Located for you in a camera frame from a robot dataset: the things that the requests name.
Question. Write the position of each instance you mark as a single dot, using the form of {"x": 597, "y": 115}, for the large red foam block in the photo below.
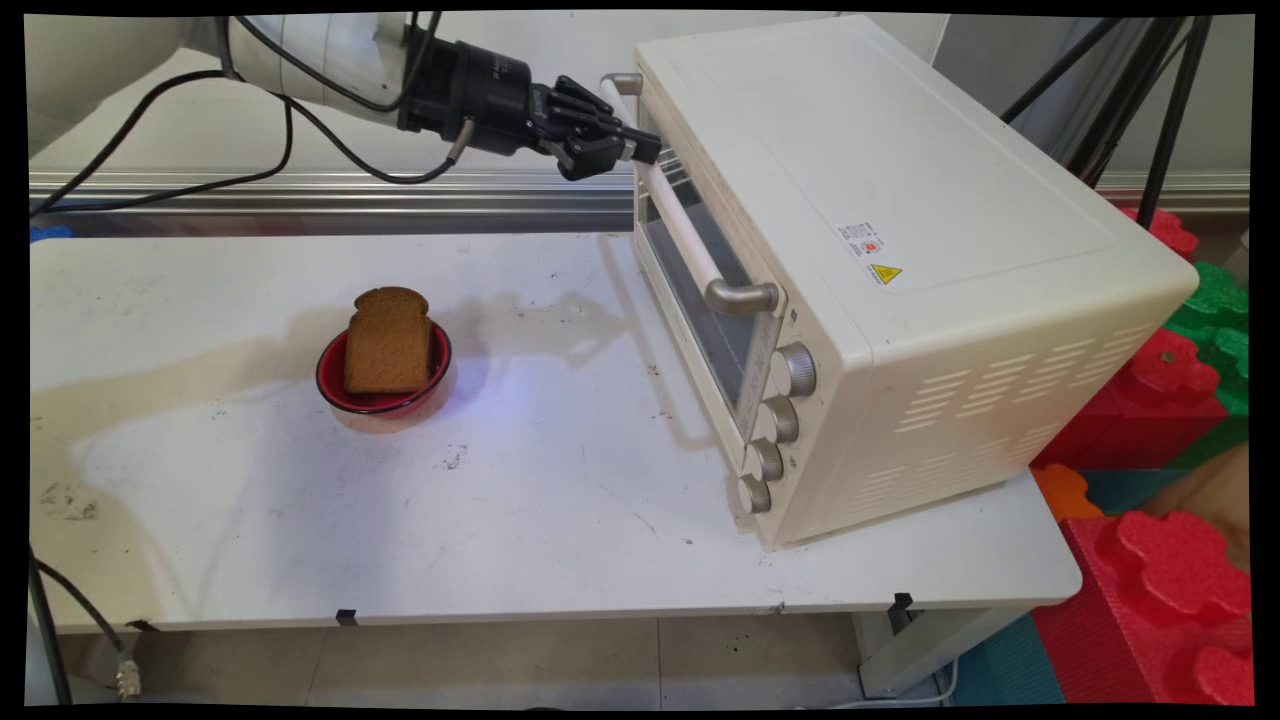
{"x": 1160, "y": 610}

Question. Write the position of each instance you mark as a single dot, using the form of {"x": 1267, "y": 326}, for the brown bread slice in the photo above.
{"x": 388, "y": 345}

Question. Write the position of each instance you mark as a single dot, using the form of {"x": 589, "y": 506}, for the green foam block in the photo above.
{"x": 1215, "y": 320}

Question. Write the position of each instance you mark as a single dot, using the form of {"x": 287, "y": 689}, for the orange foam piece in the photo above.
{"x": 1065, "y": 492}

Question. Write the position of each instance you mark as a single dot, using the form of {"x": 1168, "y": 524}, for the yellow warning sticker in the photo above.
{"x": 886, "y": 273}

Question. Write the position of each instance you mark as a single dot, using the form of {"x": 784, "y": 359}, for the black table edge clip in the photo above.
{"x": 142, "y": 625}
{"x": 903, "y": 603}
{"x": 346, "y": 616}

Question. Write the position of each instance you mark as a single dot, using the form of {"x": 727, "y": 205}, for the small red foam piece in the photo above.
{"x": 1170, "y": 232}

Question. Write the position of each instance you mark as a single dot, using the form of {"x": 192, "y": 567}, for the white table leg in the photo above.
{"x": 930, "y": 650}

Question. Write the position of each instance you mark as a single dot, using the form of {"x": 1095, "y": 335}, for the red bowl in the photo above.
{"x": 385, "y": 402}

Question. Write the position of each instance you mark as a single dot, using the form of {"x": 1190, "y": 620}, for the white label sticker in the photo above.
{"x": 862, "y": 238}

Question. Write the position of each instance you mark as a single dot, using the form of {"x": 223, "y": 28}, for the cream toaster oven body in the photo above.
{"x": 960, "y": 250}

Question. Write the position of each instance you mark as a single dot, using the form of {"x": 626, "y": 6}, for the teal foam mat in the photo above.
{"x": 1005, "y": 670}

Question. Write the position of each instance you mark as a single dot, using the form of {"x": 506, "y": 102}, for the aluminium rail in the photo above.
{"x": 400, "y": 200}

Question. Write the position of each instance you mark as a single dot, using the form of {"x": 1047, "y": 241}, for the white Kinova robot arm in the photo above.
{"x": 150, "y": 55}

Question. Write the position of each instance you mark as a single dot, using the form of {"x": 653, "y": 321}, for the black tripod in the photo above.
{"x": 1160, "y": 110}

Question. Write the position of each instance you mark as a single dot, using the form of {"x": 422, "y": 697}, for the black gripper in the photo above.
{"x": 510, "y": 100}

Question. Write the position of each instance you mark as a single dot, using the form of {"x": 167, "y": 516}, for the blue tape piece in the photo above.
{"x": 50, "y": 232}

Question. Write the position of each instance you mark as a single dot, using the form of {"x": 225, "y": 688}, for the large silver oven knob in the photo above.
{"x": 797, "y": 370}

